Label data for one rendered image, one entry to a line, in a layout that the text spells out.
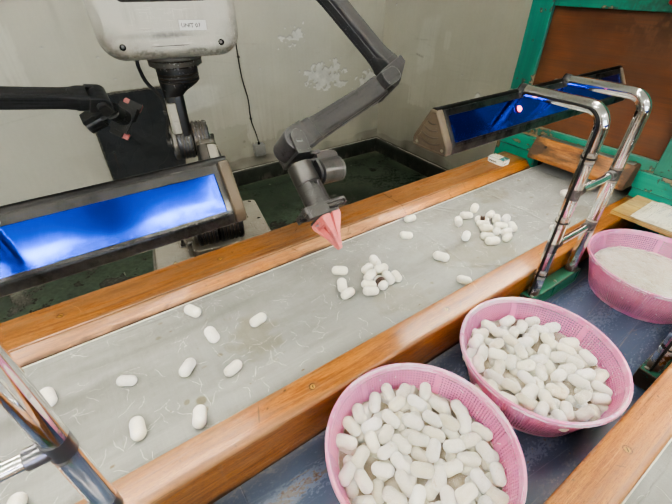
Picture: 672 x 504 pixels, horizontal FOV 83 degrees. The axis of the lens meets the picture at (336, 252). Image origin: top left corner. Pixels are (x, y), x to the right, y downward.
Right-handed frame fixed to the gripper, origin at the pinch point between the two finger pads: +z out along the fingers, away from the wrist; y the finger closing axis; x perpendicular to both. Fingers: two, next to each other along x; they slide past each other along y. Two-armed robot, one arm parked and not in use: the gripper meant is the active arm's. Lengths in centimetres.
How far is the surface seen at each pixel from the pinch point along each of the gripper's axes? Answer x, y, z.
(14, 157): 155, -69, -137
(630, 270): -16, 58, 34
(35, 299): 154, -81, -58
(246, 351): 1.3, -25.7, 11.6
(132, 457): -3.7, -46.5, 18.0
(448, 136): -28.2, 11.9, -5.1
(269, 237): 16.4, -7.3, -11.1
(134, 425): -3.3, -44.9, 14.2
